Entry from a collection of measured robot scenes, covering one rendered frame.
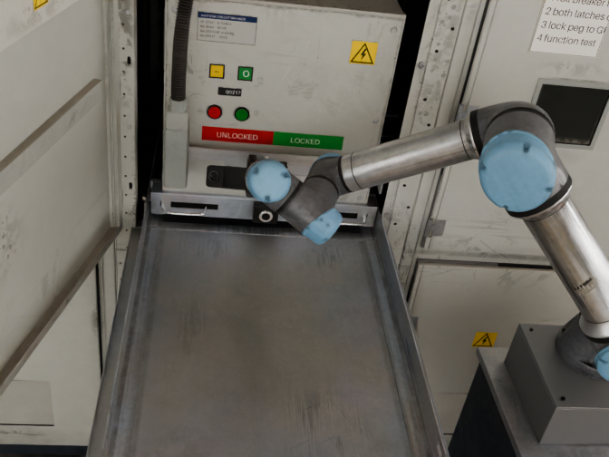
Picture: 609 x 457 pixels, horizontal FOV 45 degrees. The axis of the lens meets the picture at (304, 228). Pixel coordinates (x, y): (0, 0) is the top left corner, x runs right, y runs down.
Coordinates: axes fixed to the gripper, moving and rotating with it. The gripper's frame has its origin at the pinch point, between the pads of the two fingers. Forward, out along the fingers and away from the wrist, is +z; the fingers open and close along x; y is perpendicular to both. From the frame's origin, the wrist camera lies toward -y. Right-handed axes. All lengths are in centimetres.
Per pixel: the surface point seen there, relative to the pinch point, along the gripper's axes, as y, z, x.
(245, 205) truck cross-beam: 0.2, 9.3, -7.6
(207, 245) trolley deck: -8.0, 4.9, -17.0
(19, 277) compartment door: -41, -30, -20
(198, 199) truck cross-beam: -10.9, 8.9, -6.7
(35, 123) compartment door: -39, -34, 7
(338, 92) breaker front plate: 18.3, -4.9, 19.2
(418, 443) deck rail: 31, -43, -44
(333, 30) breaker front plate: 15.2, -11.8, 31.3
